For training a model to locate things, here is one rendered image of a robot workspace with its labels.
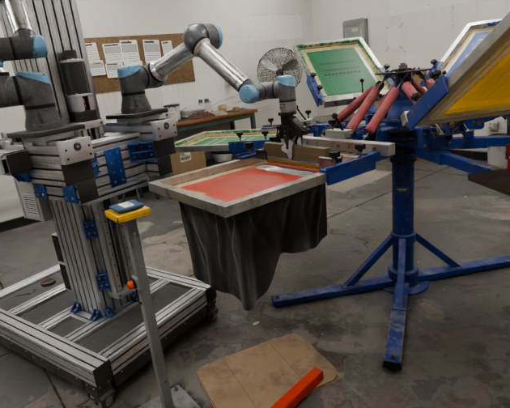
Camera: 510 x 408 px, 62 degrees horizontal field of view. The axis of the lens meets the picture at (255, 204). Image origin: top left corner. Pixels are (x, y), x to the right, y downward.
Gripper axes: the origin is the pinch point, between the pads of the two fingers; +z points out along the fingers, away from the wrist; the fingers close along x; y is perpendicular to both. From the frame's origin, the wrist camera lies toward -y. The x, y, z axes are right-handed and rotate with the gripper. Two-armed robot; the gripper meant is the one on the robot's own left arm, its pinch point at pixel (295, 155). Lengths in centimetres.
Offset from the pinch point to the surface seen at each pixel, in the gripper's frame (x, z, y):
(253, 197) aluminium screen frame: 48, 2, -29
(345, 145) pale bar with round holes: -21.9, -1.5, -10.9
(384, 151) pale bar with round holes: -21.9, -0.2, -32.4
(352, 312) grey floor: -37, 101, 2
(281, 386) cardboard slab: 33, 99, -15
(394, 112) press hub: -78, -9, 1
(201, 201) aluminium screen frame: 60, 2, -14
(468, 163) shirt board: -51, 9, -54
